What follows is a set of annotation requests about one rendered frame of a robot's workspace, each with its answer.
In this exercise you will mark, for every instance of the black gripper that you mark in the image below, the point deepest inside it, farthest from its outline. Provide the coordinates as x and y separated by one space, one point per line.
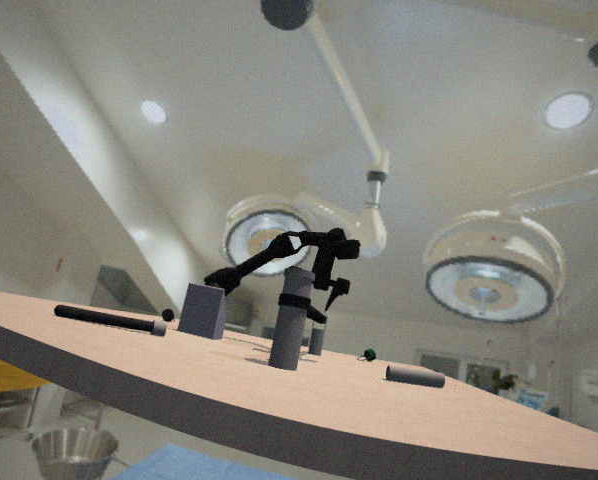
322 268

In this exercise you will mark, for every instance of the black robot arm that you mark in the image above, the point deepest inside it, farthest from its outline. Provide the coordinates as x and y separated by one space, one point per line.
331 244

